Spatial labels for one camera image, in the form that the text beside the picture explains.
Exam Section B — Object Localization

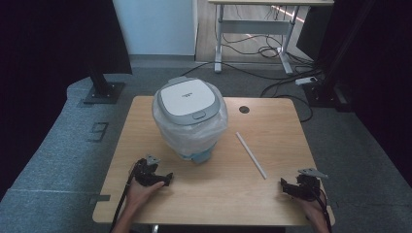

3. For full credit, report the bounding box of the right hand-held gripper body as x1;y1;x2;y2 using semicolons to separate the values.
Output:
292;168;328;202

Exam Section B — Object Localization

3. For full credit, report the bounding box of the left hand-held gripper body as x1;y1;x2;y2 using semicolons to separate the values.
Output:
133;154;161;188

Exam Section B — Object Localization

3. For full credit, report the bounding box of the white straw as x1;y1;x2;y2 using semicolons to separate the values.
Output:
235;131;268;181

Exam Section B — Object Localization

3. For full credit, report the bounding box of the grey lidded trash can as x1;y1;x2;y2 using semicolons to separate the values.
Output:
152;76;229;164

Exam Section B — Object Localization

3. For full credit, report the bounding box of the person's left hand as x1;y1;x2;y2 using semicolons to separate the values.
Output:
124;162;166;209

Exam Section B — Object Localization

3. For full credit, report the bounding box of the person's right hand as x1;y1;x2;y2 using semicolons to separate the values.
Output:
292;190;328;225

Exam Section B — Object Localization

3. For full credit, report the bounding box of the clear plastic bin liner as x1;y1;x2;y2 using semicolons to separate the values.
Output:
152;86;229;160

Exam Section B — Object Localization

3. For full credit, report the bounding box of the dark floor socket plate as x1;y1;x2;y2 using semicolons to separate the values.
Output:
86;121;110;144

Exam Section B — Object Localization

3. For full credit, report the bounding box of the white power strip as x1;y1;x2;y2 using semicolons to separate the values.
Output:
294;76;319;86

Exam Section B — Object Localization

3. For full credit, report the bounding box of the black curtain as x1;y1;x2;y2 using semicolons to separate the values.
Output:
0;0;133;198
295;0;412;179

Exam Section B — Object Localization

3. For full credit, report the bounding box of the right hand-held gripper cable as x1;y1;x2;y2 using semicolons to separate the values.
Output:
312;189;333;233

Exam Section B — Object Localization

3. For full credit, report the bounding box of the black floor cable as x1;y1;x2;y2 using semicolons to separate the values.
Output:
180;60;322;82
259;77;315;124

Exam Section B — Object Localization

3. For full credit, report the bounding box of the black stand with base plate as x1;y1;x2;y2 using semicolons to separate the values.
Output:
303;0;377;113
83;62;126;106

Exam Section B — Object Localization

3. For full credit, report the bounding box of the tangle of black cables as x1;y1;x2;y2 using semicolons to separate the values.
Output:
222;32;314;67

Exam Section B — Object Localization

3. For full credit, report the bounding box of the white metal frame desk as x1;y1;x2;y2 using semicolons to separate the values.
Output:
207;0;335;76

